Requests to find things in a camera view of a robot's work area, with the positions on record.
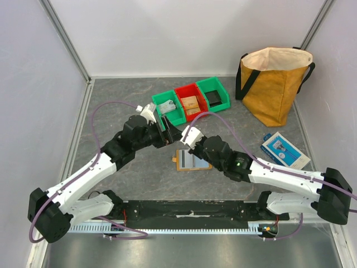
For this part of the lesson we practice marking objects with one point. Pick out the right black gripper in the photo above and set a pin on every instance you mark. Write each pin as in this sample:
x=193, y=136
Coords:
x=193, y=151

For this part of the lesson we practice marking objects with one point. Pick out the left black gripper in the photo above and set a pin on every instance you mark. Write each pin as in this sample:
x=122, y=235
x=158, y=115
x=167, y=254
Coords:
x=173, y=134

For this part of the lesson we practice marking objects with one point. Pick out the orange leather card holder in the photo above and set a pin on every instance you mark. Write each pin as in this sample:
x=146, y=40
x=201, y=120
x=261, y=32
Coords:
x=200, y=164

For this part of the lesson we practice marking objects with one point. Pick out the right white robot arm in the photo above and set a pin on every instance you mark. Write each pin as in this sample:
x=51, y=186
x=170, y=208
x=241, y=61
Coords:
x=327, y=194

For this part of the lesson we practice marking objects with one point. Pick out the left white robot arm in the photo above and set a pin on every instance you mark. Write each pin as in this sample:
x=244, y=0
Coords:
x=54, y=211

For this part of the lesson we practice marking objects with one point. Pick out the brown cards in red bin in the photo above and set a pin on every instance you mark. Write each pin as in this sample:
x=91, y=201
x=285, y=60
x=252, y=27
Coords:
x=191, y=105

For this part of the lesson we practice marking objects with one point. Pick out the left green plastic bin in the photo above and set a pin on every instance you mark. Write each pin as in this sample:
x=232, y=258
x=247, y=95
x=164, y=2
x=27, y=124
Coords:
x=176, y=117

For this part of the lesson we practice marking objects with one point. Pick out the green plastic bin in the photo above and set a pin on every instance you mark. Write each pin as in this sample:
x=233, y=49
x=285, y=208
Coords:
x=213, y=83
x=176, y=117

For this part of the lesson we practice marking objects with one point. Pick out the blue razor package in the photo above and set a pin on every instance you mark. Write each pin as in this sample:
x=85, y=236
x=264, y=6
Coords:
x=284, y=153

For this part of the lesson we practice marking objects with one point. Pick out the red plastic bin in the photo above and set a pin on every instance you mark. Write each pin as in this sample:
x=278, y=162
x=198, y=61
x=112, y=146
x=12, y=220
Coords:
x=190, y=90

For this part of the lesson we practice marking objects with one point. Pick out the black wallet in bin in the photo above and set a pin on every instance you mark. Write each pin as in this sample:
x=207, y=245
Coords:
x=213, y=98

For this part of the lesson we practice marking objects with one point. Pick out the right green plastic bin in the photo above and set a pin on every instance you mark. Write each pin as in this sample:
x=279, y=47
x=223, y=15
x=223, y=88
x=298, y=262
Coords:
x=213, y=83

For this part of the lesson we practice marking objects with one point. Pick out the mustard tote bag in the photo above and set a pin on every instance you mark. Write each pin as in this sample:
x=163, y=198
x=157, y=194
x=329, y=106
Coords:
x=269, y=79

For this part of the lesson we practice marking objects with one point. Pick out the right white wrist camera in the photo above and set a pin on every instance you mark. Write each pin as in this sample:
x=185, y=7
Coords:
x=191, y=136

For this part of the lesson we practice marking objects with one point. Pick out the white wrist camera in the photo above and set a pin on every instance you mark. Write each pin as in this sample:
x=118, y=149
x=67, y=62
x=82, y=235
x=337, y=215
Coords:
x=191, y=136
x=147, y=112

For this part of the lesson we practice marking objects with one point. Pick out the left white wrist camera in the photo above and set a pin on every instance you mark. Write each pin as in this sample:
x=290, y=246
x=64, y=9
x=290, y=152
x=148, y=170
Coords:
x=147, y=112

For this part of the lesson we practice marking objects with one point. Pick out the slotted cable duct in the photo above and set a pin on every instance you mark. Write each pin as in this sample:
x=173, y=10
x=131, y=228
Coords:
x=103, y=227

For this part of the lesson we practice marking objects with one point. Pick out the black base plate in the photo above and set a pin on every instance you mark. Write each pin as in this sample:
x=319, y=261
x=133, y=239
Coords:
x=191, y=214

